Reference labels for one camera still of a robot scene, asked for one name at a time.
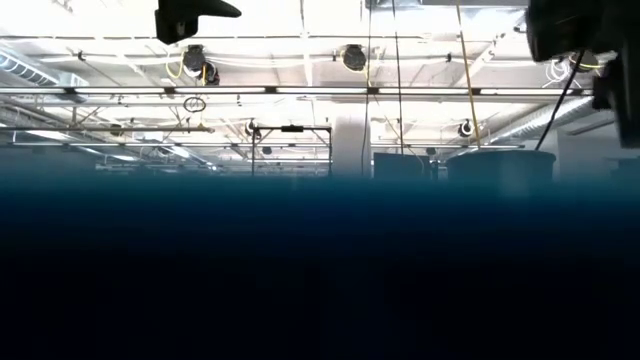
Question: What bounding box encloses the long ceiling light bar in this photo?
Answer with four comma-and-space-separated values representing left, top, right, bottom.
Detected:
0, 85, 596, 97

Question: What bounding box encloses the white column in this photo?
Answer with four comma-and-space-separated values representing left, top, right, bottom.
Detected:
332, 113, 372, 177

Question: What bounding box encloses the dark background panel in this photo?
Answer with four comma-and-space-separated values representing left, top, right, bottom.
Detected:
372, 151, 434, 182

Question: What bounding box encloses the black plastic bucket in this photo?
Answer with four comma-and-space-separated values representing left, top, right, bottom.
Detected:
445, 148, 557, 199

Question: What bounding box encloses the black hanging cable loop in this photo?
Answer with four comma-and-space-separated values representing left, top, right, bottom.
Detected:
182, 95, 208, 114

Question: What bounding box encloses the black background frame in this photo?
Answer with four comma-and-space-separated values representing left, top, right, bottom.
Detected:
250, 124, 334, 177

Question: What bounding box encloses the silver ceiling air duct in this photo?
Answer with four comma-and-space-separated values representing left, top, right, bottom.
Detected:
0, 47, 90, 105

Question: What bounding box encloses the thin black hanging cord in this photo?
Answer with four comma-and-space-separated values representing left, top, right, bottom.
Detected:
391, 0, 405, 156

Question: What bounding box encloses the yellow hanging cord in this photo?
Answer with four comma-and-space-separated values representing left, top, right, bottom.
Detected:
453, 0, 482, 150

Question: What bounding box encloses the silver flexible duct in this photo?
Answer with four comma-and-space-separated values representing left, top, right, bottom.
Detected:
487, 94, 619, 147

